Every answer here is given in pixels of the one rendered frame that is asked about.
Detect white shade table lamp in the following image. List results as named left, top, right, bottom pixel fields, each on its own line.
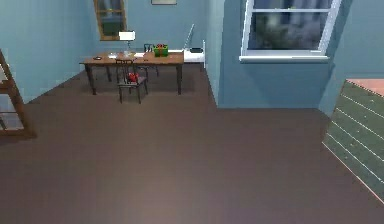
left=118, top=30, right=137, bottom=58

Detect white framed window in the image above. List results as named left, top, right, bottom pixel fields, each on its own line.
left=238, top=0, right=343, bottom=64

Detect green box with red items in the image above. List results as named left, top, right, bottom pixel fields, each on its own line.
left=153, top=43, right=169, bottom=58

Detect brown wooden table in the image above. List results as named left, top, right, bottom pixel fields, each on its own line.
left=79, top=50, right=185, bottom=96

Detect white low cabinet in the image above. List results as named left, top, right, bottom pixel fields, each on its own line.
left=168, top=39, right=207, bottom=70

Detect dark wooden chair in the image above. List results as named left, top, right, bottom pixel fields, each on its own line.
left=114, top=57, right=149, bottom=105

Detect brown wooden shelf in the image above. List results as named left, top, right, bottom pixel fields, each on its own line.
left=0, top=49, right=38, bottom=138

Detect wooden framed window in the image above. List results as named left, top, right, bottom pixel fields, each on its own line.
left=92, top=0, right=128, bottom=42

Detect green striped bed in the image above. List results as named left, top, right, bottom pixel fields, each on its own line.
left=321, top=78, right=384, bottom=205

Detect white papers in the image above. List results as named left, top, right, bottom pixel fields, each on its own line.
left=107, top=51, right=145, bottom=60

